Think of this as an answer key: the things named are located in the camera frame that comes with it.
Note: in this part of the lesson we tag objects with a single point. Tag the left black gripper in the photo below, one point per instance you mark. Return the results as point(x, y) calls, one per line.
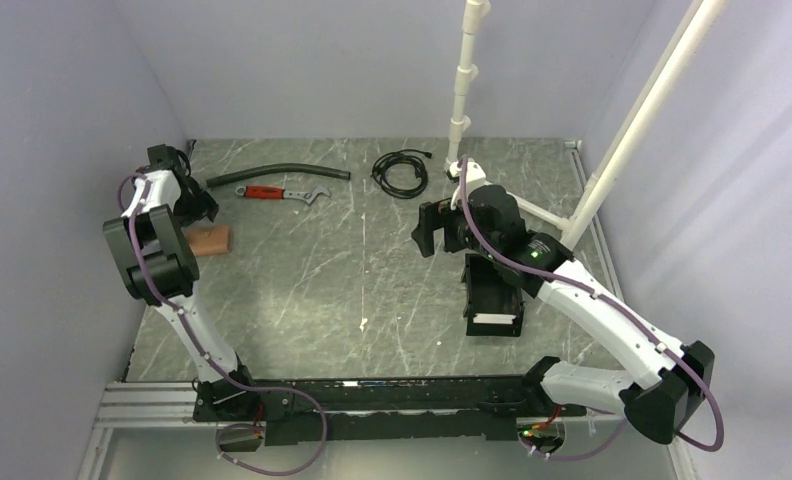
point(203, 206)

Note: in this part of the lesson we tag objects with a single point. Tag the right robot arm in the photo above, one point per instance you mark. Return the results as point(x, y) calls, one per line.
point(662, 380)

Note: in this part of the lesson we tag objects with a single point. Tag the aluminium extrusion frame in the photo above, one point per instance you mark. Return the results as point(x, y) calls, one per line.
point(170, 405)

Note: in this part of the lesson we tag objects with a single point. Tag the brown leather card holder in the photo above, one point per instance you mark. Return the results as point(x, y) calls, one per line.
point(210, 241)

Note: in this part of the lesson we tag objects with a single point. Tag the black card box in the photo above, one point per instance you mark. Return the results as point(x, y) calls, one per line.
point(493, 307)

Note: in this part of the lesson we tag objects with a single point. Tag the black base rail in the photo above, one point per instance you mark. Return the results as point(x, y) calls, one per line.
point(288, 412)

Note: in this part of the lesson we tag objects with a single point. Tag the white pvc pipe frame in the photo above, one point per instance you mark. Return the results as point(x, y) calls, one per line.
point(558, 70)

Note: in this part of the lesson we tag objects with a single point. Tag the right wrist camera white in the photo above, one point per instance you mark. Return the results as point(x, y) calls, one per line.
point(471, 175)

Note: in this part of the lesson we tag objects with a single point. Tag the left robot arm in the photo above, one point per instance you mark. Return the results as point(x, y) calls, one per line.
point(158, 266)

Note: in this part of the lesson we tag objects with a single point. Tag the red handled adjustable wrench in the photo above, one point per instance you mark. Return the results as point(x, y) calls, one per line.
point(275, 193)

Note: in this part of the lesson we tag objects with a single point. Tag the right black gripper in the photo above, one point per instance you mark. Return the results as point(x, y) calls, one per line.
point(431, 218)

